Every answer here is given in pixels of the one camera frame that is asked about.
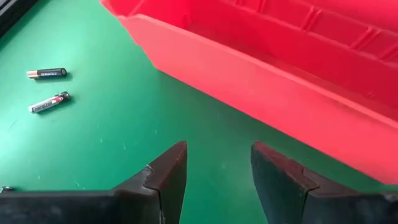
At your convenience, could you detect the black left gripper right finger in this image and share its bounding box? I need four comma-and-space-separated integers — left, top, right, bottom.
250, 140, 386, 224

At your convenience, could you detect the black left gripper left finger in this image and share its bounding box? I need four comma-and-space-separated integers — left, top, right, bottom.
112, 141, 188, 224

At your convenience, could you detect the black copper Duracell battery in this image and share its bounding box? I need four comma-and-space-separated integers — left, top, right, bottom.
26, 67, 68, 80

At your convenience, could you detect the green table mat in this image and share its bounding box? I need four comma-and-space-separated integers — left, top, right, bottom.
0, 0, 398, 224

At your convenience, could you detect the red plastic storage bin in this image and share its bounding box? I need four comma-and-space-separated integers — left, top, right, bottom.
99, 0, 398, 186

